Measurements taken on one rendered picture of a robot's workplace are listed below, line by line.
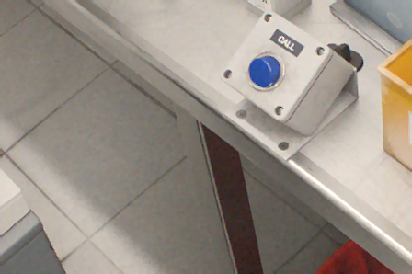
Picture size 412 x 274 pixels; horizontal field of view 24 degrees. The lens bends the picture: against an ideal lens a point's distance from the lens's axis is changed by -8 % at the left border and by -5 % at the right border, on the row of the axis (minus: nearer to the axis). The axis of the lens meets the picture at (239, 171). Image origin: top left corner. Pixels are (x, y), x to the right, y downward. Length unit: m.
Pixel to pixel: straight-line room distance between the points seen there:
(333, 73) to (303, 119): 0.04
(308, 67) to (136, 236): 1.12
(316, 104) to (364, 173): 0.06
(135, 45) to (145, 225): 0.97
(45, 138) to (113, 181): 0.20
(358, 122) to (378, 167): 0.05
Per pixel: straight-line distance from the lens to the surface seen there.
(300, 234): 1.82
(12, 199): 0.81
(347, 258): 1.29
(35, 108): 2.11
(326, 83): 0.80
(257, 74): 0.79
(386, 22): 0.88
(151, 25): 0.94
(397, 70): 0.76
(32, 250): 0.85
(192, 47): 0.91
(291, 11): 0.91
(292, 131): 0.83
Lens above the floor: 1.53
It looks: 53 degrees down
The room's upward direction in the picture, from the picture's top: 12 degrees counter-clockwise
